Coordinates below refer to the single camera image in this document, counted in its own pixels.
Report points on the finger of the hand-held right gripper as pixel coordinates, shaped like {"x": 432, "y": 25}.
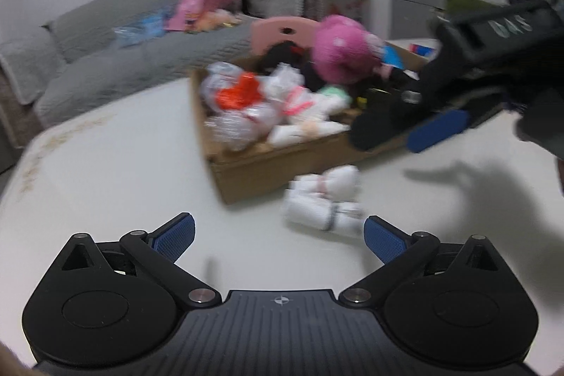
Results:
{"x": 436, "y": 131}
{"x": 434, "y": 85}

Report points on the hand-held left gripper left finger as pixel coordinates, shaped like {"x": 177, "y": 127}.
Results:
{"x": 174, "y": 237}

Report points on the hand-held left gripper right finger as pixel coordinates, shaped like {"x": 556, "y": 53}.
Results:
{"x": 385, "y": 238}

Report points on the black sock yellow band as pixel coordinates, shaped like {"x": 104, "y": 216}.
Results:
{"x": 396, "y": 77}

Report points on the black grey fuzzy sock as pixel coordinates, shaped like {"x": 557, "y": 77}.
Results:
{"x": 379, "y": 129}

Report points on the white sock peach band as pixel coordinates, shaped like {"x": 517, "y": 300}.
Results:
{"x": 339, "y": 182}

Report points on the grey white sock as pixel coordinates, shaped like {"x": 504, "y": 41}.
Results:
{"x": 308, "y": 217}

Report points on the brown cardboard box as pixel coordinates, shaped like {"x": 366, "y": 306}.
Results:
{"x": 246, "y": 177}

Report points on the pink fuzzy sock bundle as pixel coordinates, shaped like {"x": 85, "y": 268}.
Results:
{"x": 341, "y": 50}

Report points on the clear bag green band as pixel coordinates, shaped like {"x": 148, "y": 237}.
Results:
{"x": 335, "y": 98}

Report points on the white sock pink band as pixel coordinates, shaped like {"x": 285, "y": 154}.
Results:
{"x": 308, "y": 105}

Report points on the clear bag red band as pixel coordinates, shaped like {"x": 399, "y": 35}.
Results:
{"x": 242, "y": 129}

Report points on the white bag black band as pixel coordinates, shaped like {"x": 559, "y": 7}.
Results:
{"x": 299, "y": 134}

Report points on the white plastic bag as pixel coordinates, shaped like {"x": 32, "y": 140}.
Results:
{"x": 284, "y": 81}

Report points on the orange plastic bag bundle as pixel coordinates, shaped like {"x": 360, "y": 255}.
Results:
{"x": 238, "y": 94}

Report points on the black sock pink band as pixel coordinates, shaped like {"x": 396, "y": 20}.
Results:
{"x": 277, "y": 56}

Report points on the white desktop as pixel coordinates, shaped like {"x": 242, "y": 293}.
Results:
{"x": 110, "y": 164}

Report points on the orange blue toy strip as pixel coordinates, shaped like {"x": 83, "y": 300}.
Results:
{"x": 423, "y": 50}

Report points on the pink plastic chair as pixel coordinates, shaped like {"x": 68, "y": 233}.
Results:
{"x": 273, "y": 32}

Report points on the grey sofa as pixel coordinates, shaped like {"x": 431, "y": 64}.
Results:
{"x": 110, "y": 63}

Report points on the clear blue plastic bag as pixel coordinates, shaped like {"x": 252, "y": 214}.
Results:
{"x": 141, "y": 28}

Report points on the plush toy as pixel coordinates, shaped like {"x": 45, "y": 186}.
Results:
{"x": 218, "y": 19}

